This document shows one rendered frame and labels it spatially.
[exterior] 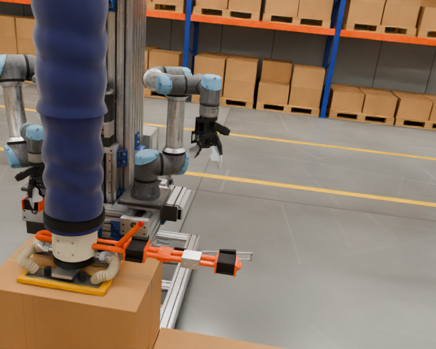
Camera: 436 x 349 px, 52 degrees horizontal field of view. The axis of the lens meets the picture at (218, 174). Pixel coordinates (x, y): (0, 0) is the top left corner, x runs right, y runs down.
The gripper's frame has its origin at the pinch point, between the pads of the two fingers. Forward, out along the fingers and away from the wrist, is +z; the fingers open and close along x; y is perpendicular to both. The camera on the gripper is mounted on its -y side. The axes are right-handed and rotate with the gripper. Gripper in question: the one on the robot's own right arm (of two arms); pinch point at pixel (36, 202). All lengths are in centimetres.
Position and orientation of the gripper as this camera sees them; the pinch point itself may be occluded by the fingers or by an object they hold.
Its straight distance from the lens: 219.6
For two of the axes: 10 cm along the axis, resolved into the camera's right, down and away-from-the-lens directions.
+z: -0.8, 9.3, 3.6
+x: 1.1, -3.5, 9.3
